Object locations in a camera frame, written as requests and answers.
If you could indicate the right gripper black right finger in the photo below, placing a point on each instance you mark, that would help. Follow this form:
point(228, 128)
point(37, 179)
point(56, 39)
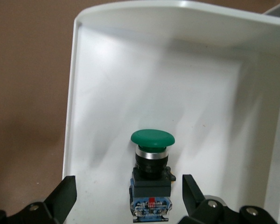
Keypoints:
point(192, 196)

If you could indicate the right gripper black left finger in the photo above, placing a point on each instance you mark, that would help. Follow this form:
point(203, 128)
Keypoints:
point(63, 196)

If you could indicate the green mushroom push button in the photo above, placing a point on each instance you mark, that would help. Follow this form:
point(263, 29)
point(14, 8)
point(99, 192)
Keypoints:
point(152, 137)

